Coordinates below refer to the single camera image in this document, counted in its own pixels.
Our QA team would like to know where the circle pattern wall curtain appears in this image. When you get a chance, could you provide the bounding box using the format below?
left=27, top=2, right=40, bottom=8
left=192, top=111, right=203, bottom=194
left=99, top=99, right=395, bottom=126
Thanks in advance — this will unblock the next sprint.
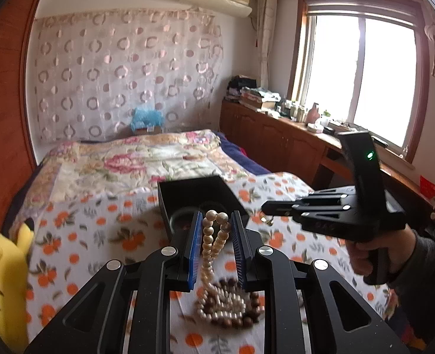
left=33, top=7, right=225, bottom=143

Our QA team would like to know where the person's right hand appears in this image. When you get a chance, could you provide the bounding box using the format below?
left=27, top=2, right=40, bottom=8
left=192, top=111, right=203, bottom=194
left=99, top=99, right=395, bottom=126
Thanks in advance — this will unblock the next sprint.
left=348, top=226, right=416, bottom=283

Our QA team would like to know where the wooden frame window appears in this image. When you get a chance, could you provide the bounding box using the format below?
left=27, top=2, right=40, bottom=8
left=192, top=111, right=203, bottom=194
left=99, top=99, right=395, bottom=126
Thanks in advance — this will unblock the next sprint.
left=287, top=0, right=430, bottom=163

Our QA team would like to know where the pale green jade bangle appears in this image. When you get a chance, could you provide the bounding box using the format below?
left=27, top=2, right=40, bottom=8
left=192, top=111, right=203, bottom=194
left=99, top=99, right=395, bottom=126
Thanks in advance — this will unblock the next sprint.
left=168, top=208, right=196, bottom=230

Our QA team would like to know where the person's right forearm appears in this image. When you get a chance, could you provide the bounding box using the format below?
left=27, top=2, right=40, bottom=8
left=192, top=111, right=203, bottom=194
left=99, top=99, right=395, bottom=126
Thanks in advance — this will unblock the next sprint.
left=388, top=229, right=435, bottom=342

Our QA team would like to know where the red basket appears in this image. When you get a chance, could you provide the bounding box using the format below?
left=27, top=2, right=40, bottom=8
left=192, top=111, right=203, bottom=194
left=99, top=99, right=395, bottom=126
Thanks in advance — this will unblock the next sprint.
left=419, top=176, right=435, bottom=197

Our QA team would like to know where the row of small bottles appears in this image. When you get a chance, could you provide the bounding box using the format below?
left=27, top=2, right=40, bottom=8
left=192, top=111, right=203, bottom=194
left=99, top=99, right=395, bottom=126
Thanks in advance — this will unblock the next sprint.
left=282, top=98, right=309, bottom=122

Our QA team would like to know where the yellow plush toy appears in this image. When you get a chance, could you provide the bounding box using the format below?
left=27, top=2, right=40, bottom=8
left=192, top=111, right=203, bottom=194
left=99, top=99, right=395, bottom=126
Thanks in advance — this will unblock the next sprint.
left=0, top=223, right=34, bottom=352

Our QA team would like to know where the long wooden cabinet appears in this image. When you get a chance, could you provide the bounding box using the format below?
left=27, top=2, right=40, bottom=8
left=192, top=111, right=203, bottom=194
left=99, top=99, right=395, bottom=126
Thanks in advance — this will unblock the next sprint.
left=220, top=98, right=435, bottom=231

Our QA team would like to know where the orange fruit print bedsheet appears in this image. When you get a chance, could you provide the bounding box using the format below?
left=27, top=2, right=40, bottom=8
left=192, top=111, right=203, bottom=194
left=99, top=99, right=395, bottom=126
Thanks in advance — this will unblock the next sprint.
left=21, top=171, right=399, bottom=354

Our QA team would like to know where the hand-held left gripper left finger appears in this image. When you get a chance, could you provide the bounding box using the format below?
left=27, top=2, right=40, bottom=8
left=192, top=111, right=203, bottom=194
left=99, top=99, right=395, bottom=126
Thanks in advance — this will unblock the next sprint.
left=24, top=210, right=204, bottom=354

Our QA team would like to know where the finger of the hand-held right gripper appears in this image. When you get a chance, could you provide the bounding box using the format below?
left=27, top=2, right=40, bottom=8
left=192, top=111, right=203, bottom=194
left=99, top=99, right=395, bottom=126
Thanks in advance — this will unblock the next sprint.
left=262, top=201, right=355, bottom=219
left=302, top=187, right=357, bottom=206

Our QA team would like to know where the dark blue blanket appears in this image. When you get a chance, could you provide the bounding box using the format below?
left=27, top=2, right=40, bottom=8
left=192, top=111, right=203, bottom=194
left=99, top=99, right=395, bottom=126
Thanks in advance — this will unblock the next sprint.
left=214, top=131, right=274, bottom=178

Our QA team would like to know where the wall air conditioner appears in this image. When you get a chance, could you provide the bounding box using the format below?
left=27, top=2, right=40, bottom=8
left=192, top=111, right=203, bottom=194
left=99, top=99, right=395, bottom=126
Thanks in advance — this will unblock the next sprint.
left=180, top=0, right=253, bottom=18

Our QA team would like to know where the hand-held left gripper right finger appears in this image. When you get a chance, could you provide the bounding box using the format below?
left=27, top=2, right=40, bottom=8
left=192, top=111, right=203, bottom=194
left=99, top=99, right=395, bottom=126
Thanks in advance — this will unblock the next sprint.
left=230, top=211, right=410, bottom=354

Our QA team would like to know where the brown wooden bead bracelet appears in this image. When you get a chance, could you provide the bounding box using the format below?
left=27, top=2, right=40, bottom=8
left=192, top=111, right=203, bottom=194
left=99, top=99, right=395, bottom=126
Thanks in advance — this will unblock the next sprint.
left=194, top=279, right=267, bottom=330

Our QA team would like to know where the black cardboard box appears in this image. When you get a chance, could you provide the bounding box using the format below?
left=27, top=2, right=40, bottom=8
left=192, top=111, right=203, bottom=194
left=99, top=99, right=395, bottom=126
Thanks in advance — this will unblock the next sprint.
left=157, top=176, right=250, bottom=243

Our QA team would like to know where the pink bottle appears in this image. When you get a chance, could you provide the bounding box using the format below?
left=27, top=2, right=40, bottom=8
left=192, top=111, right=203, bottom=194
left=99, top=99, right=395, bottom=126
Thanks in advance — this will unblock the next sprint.
left=307, top=102, right=321, bottom=124

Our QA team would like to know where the grey roller blind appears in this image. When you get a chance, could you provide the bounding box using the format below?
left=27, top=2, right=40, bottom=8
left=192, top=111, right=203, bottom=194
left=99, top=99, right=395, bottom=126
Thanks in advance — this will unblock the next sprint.
left=307, top=1, right=418, bottom=27

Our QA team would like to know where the blue plastic bag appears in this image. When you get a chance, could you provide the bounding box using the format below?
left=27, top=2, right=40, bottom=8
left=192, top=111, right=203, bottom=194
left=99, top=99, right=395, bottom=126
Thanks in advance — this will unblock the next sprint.
left=131, top=108, right=165, bottom=132

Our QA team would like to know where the floral quilt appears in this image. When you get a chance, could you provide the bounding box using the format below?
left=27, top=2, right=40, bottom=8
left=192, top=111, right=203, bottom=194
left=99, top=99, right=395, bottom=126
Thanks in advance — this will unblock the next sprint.
left=9, top=130, right=248, bottom=230

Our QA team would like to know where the cream pearl bead necklace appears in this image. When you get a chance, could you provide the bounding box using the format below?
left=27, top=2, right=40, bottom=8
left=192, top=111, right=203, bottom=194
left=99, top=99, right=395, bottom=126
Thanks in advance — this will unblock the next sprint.
left=195, top=209, right=248, bottom=326

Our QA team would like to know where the patterned window curtain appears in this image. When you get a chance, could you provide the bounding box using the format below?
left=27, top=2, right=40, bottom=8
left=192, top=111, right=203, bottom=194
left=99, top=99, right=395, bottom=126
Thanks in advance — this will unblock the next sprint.
left=256, top=0, right=276, bottom=90

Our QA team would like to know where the pile of clothes and books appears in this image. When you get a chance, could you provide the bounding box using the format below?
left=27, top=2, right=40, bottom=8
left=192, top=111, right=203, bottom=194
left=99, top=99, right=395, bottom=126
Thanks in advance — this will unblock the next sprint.
left=226, top=76, right=281, bottom=112

